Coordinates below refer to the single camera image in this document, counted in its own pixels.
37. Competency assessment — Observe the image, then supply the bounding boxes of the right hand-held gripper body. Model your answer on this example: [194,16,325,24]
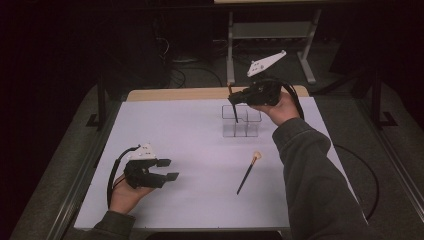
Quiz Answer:
[244,49,287,107]

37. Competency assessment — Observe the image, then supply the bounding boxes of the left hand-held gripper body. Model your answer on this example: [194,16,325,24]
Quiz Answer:
[123,143,168,190]

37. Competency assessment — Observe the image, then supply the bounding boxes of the small-head makeup brush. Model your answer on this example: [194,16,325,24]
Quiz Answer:
[227,83,239,124]

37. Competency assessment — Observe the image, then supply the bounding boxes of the clear acrylic organizer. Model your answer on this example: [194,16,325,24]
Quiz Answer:
[221,103,263,138]

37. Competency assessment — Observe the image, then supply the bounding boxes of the fan-head makeup brush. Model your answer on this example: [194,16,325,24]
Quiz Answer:
[235,151,263,196]

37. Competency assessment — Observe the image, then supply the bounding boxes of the person's right hand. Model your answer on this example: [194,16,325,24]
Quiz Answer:
[248,91,301,127]

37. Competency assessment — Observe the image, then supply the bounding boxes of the person's left hand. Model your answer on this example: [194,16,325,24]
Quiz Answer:
[109,182,156,215]

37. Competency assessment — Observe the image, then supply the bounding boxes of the white table mat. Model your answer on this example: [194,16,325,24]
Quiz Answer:
[73,96,369,231]

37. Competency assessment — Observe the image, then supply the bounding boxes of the wooden table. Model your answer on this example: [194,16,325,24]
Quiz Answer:
[126,84,310,103]

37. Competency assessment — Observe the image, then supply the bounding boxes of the grey metal stand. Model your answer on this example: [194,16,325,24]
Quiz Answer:
[226,9,323,86]

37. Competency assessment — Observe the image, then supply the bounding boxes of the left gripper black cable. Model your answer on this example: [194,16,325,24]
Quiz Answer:
[106,144,142,208]

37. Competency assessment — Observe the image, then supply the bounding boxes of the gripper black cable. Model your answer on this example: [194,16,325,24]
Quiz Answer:
[106,144,142,208]
[266,78,306,121]

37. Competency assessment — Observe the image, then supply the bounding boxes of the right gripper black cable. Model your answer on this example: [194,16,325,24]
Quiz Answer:
[266,78,306,121]

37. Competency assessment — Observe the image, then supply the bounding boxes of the grey metal rail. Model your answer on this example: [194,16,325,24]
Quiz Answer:
[46,99,121,240]
[353,98,424,211]

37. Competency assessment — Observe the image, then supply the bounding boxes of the black metal post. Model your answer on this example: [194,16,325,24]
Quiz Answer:
[85,76,108,129]
[369,69,399,129]

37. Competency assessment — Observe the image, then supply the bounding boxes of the black cable loop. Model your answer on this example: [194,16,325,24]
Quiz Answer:
[334,143,381,222]

